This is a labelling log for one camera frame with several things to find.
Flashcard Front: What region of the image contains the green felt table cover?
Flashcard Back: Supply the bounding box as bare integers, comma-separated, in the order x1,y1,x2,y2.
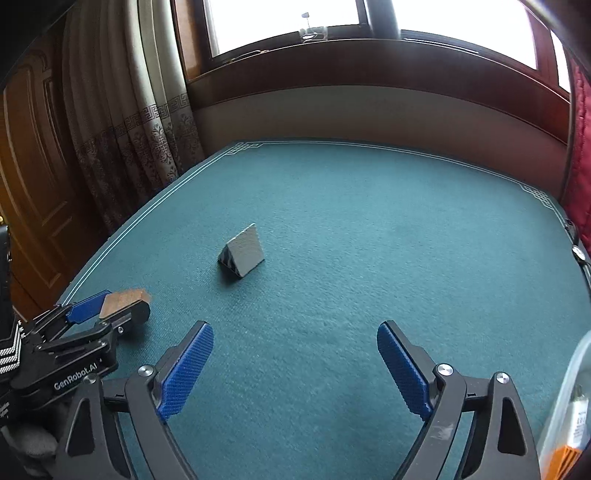
62,139,591,480

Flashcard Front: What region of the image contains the beige patterned curtain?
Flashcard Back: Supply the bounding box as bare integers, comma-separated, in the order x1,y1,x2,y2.
59,0,207,241

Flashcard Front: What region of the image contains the brown wooden block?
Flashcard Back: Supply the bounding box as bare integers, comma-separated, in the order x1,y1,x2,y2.
99,288,151,320

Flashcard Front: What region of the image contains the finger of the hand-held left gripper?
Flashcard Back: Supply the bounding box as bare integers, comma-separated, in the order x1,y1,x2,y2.
28,290,114,329
39,301,153,352

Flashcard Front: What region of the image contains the small glass vessel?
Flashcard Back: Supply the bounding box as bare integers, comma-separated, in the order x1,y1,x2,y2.
297,11,329,43

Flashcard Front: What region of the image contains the brown wooden door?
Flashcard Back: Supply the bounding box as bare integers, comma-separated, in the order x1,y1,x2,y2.
0,27,108,320

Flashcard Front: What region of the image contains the person's left hand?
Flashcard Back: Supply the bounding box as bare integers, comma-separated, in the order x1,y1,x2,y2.
0,422,58,480

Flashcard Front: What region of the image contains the black white striped triangular block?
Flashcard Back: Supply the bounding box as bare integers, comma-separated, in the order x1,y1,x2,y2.
216,222,267,280

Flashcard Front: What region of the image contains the clear plastic container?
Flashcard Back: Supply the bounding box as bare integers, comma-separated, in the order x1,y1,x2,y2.
534,329,591,480

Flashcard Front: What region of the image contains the white charger plug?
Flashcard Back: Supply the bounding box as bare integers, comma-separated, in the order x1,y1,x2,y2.
565,382,591,452

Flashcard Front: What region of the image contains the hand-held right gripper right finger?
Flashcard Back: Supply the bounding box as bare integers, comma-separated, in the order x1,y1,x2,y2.
376,319,542,480

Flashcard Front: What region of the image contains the red quilted cloth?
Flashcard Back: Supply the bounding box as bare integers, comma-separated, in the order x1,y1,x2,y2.
562,44,591,243

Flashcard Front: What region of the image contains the wooden framed window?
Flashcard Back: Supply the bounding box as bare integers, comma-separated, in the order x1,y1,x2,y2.
170,0,574,95

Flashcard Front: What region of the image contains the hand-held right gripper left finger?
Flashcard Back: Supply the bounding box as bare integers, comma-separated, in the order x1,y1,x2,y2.
54,320,216,480

